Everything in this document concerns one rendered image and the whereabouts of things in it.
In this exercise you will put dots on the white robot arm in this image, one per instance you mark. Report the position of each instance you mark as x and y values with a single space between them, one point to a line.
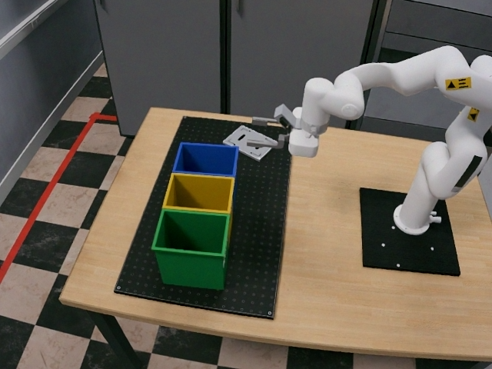
446 169

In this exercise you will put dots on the green open-top bin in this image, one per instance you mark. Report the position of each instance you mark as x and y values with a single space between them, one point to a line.
203 234

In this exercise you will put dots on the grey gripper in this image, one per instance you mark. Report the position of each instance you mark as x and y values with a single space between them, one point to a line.
301 143

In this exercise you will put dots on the yellow open-top bin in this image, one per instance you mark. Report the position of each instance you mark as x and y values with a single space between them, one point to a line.
203 193

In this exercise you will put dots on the blue bin with label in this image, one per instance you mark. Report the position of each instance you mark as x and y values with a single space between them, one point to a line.
203 159

